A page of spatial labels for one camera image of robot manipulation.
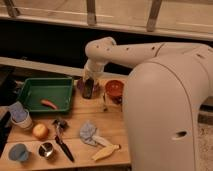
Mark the green plastic tray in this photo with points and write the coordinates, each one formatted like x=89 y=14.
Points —
x=57 y=90

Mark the yellow banana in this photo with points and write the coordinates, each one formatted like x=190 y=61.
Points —
x=105 y=152

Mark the dark rectangular eraser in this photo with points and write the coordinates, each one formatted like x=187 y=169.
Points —
x=88 y=88

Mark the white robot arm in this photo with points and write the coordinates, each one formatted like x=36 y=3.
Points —
x=161 y=99

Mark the red yellow apple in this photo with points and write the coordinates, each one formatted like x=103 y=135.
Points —
x=40 y=131

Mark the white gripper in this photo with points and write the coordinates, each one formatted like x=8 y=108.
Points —
x=92 y=70

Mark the white cup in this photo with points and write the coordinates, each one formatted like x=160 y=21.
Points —
x=26 y=124

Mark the orange bowl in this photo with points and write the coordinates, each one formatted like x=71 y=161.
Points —
x=114 y=88

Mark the black handled knife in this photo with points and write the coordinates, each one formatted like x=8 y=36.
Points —
x=62 y=145

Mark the small metal cup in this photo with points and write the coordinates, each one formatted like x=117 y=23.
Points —
x=46 y=150

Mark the blue crumpled cloth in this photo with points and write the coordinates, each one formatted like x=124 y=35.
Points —
x=86 y=133

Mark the brown pine cone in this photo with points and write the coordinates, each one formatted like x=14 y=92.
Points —
x=117 y=100

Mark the dark small toy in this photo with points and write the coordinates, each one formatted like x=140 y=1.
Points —
x=60 y=124

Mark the blue cloth in cup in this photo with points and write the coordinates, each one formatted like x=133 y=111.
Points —
x=17 y=111

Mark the orange carrot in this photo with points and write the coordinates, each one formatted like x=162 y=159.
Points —
x=49 y=103

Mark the blue cup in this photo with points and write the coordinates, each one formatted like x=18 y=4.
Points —
x=19 y=152

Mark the purple bowl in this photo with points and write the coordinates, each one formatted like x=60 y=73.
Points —
x=80 y=86

